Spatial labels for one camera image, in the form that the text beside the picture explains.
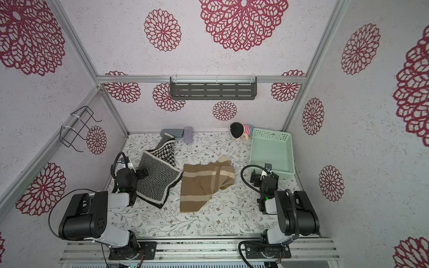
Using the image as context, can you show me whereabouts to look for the dark grey wall shelf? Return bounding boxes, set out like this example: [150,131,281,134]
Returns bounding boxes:
[169,77,258,101]

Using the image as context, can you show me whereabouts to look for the grey rectangular case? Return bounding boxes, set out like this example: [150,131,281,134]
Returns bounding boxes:
[160,128,184,138]

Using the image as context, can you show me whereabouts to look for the black white knitted scarf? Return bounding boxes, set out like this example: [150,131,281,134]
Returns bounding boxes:
[136,133,183,209]

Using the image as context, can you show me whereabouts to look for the aluminium front rail frame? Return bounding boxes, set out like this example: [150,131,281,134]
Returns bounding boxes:
[59,237,341,264]

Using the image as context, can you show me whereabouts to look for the lilac oval case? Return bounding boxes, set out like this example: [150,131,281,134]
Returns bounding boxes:
[183,126,193,144]

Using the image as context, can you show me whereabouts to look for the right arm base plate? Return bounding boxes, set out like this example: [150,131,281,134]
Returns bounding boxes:
[244,242,292,260]

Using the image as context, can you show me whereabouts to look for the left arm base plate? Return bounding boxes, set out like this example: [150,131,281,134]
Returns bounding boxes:
[108,241,158,261]

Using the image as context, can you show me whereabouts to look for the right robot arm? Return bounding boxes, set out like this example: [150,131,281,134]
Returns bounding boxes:
[251,172,320,245]

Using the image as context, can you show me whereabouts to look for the floral table mat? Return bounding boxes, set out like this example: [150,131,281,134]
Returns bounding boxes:
[88,131,318,240]

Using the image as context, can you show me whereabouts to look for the doll with black hair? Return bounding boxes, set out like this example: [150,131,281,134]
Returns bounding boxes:
[230,122,254,140]

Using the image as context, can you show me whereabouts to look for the brown beige striped scarf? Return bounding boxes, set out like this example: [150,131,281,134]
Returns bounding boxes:
[180,156,235,213]

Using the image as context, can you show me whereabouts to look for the black wire wall rack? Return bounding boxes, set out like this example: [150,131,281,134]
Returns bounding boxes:
[58,106,102,153]

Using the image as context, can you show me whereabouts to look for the mint green plastic basket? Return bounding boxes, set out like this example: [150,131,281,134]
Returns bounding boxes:
[250,128,295,180]

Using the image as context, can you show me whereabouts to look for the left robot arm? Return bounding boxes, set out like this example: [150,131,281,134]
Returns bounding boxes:
[58,167,147,260]

